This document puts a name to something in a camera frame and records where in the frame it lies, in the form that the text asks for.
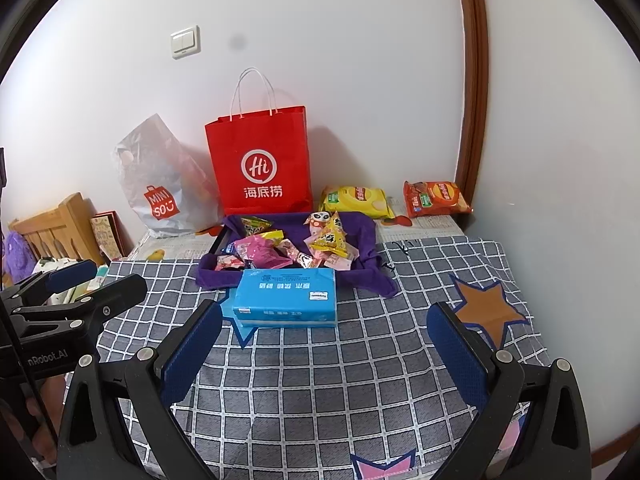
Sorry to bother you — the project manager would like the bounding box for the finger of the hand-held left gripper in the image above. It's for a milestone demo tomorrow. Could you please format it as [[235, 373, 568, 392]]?
[[12, 260, 99, 306], [12, 274, 148, 333]]

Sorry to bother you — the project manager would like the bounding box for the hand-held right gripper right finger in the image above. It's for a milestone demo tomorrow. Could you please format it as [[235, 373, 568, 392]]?
[[426, 301, 592, 480]]

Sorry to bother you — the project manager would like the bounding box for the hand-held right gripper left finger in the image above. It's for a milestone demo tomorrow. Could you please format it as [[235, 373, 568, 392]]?
[[55, 299, 224, 480]]

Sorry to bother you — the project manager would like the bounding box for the green yellow candy packet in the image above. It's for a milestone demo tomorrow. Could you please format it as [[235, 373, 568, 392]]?
[[240, 216, 273, 235]]

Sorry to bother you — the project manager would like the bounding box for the pale pink snack packet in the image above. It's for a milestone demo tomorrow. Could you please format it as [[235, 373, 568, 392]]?
[[320, 250, 358, 273]]

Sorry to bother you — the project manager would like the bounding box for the yellow triangular snack packet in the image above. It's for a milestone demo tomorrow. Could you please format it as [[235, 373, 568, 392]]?
[[309, 212, 362, 261]]

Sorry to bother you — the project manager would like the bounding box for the person's left hand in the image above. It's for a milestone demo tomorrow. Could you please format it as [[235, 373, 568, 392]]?
[[25, 374, 68, 462]]

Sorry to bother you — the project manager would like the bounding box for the patterned dark red box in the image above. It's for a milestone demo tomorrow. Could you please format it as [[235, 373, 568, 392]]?
[[90, 211, 127, 261]]

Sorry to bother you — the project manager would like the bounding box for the wooden headboard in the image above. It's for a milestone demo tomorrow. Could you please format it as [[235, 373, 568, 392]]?
[[9, 192, 108, 267]]

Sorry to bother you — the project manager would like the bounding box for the blue tissue pack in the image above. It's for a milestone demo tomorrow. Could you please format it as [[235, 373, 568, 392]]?
[[232, 267, 338, 329]]

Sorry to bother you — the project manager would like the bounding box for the grey checked blanket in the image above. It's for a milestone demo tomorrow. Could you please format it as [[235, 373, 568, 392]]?
[[62, 237, 553, 480]]

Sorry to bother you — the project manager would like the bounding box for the white plastic bag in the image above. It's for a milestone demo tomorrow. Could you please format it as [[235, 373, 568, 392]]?
[[112, 112, 223, 240]]

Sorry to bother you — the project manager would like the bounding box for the purple cloth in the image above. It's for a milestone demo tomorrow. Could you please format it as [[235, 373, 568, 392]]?
[[195, 212, 400, 297]]

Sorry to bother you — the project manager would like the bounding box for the orange chips bag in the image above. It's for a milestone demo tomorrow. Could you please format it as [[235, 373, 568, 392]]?
[[403, 180, 472, 219]]

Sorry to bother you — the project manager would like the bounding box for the yellow chips bag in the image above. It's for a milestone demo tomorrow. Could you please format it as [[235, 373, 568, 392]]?
[[319, 185, 396, 221]]

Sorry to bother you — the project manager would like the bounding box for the red paper bag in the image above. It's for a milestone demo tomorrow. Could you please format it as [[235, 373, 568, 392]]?
[[204, 67, 313, 216]]

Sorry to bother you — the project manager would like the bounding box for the white light switch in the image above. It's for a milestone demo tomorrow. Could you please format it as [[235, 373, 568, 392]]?
[[170, 25, 202, 60]]

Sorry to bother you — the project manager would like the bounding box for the brown wooden door frame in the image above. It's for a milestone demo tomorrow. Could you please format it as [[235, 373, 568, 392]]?
[[454, 0, 490, 233]]

